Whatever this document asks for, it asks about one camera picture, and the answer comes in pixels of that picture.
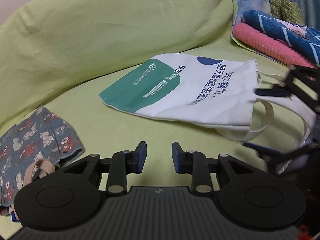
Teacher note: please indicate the green herringbone cushion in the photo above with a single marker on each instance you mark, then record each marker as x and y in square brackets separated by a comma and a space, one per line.
[291, 12]
[276, 10]

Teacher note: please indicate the blue plush blanket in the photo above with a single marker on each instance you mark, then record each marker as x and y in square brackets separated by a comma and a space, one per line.
[302, 39]

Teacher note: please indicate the white canvas shopping bag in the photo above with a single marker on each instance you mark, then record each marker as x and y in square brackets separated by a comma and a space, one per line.
[217, 94]

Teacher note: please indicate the green sofa cover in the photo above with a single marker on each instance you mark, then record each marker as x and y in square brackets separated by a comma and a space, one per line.
[61, 54]

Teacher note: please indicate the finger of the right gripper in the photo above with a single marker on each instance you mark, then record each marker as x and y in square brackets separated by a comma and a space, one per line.
[281, 163]
[307, 76]

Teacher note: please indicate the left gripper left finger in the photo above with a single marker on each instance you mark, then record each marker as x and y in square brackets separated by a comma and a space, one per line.
[74, 194]

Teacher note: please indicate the pink ribbed blanket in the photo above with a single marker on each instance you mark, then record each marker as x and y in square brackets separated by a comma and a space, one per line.
[270, 47]

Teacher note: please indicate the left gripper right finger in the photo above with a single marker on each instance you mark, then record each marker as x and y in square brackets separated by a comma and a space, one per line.
[245, 195]

